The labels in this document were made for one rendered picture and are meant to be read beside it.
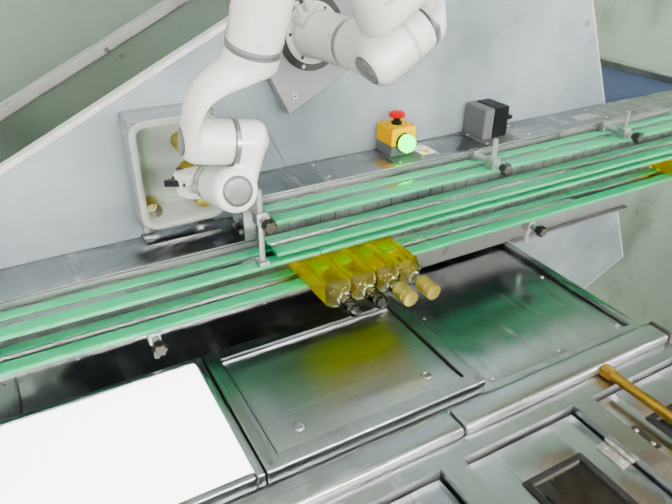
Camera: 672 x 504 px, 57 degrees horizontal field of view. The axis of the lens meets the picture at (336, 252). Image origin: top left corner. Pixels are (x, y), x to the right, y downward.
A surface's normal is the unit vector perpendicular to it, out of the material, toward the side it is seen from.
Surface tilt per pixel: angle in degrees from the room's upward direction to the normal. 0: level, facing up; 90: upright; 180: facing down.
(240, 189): 15
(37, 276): 90
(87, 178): 0
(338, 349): 90
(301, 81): 3
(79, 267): 90
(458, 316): 90
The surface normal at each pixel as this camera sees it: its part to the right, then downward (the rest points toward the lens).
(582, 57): 0.49, 0.44
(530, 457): 0.00, -0.86
